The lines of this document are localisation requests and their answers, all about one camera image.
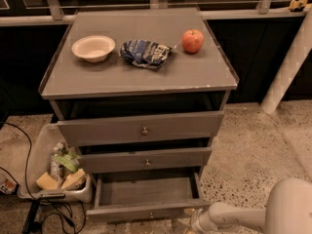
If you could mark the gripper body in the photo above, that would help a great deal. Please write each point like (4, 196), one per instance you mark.
(197, 218)

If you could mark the grey bottom drawer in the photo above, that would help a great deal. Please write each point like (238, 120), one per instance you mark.
(147, 195)

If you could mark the grey drawer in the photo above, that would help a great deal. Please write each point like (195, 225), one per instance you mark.
(145, 160)
(86, 132)
(147, 195)

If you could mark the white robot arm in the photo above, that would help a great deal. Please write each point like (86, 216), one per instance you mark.
(288, 211)

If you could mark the grey top drawer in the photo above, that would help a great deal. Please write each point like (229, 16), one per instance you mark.
(86, 132)

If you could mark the grey middle drawer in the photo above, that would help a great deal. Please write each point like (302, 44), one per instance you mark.
(145, 160)

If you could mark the grey drawer cabinet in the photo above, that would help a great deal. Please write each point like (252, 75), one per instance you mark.
(185, 83)

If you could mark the yellow sponge right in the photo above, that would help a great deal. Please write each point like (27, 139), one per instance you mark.
(74, 181)

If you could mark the yellow sponge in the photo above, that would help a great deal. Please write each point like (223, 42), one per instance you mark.
(48, 182)
(74, 181)

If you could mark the green snack packet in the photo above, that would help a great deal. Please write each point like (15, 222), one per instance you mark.
(69, 160)

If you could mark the clear plastic bin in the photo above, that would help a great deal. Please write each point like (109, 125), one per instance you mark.
(39, 163)

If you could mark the clear plastic bottle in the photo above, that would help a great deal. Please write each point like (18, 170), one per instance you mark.
(56, 168)

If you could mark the yellow sponge left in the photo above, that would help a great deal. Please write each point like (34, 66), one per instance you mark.
(48, 182)

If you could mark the blue crumpled chip bag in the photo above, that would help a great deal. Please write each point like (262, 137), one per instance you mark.
(144, 53)

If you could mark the red apple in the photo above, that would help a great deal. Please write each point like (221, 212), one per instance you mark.
(192, 41)

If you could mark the small red white box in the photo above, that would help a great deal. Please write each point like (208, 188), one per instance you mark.
(7, 186)

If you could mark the white paper bowl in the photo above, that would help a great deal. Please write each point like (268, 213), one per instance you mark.
(93, 49)

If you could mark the yellow object on ledge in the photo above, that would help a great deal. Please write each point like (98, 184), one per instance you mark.
(299, 5)

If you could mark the white diagonal post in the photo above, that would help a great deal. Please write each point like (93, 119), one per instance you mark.
(294, 59)

